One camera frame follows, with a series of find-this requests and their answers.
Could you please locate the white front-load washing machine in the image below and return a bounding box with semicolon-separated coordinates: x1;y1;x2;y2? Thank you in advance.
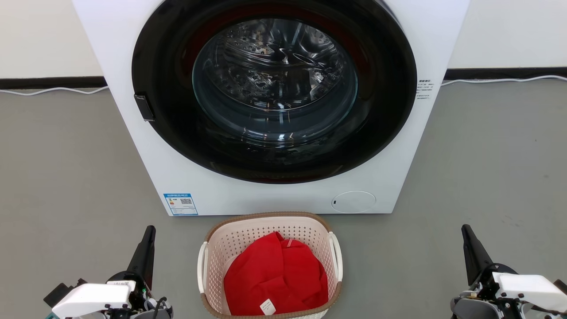
72;0;471;217

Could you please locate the pink perforated plastic laundry basket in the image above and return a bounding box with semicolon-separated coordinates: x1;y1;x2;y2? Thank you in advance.
197;211;344;319

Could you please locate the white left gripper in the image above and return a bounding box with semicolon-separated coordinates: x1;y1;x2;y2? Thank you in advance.
51;225;157;319

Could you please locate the blue energy label sticker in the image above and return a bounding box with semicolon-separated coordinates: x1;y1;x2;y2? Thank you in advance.
163;193;199;217

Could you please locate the black round glass washer door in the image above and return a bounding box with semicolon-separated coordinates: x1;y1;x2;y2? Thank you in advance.
132;0;418;184

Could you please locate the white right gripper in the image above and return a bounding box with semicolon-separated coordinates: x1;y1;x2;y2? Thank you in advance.
461;224;567;319

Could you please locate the white floor cable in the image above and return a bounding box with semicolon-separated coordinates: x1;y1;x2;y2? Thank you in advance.
0;86;109;96
440;74;567;87

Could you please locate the red garment with white label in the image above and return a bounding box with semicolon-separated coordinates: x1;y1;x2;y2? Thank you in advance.
224;231;329;316

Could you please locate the white warning text sticker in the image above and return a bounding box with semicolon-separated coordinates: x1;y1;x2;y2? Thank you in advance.
416;78;435;102

